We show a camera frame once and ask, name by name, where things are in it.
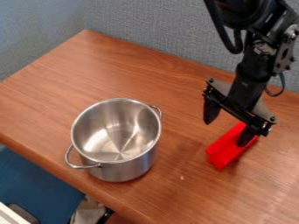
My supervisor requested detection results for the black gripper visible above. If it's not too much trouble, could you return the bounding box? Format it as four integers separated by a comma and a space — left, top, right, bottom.
202, 62, 276, 147

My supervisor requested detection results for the red plastic block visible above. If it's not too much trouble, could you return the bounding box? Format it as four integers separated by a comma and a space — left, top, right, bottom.
205, 122, 258, 170

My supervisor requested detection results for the stainless steel pot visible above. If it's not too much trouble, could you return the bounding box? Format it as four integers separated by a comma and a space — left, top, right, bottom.
65, 98, 162, 182

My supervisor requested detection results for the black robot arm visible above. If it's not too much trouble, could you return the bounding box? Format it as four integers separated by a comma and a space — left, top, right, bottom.
202, 0, 299, 147

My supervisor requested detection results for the white object bottom left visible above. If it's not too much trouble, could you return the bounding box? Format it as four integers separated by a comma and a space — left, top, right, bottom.
0, 202, 22, 224

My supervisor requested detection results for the grey cloth under table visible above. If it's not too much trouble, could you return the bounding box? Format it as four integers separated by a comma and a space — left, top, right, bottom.
69, 195, 105, 224

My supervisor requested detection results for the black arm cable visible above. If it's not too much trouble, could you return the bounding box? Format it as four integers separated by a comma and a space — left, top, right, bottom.
201, 0, 245, 56

